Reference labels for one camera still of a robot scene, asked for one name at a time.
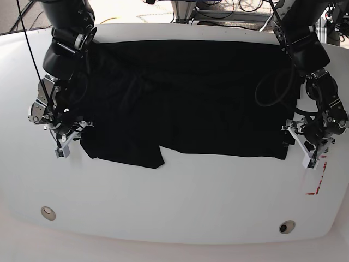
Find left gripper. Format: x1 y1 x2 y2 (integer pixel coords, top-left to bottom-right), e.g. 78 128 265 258
281 117 335 161

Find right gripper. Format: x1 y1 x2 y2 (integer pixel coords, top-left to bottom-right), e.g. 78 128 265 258
45 121 93 152

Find black t-shirt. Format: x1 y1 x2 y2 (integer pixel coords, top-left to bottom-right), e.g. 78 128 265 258
68 40 293 169

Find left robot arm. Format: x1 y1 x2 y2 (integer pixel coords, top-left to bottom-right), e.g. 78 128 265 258
257 1 348 169

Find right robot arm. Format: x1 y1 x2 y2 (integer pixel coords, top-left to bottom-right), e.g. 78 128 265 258
28 1 97 158

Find red tape rectangle marking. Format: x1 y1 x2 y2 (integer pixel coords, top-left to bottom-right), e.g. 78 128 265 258
303 155 328 195

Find left table grommet hole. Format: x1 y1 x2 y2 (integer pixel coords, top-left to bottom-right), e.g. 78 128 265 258
40 206 56 221

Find table grommet hole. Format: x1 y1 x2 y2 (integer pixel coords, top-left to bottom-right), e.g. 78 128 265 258
40 206 56 221
279 220 296 234

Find right table grommet hole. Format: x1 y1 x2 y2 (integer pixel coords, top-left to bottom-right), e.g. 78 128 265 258
279 220 296 234

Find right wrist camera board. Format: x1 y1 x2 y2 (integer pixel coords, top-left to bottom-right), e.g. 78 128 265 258
55 147 70 158

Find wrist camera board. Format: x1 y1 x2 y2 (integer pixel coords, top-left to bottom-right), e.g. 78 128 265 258
302 155 319 170
55 147 70 158

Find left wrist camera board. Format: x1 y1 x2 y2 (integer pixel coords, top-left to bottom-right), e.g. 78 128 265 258
302 155 319 170

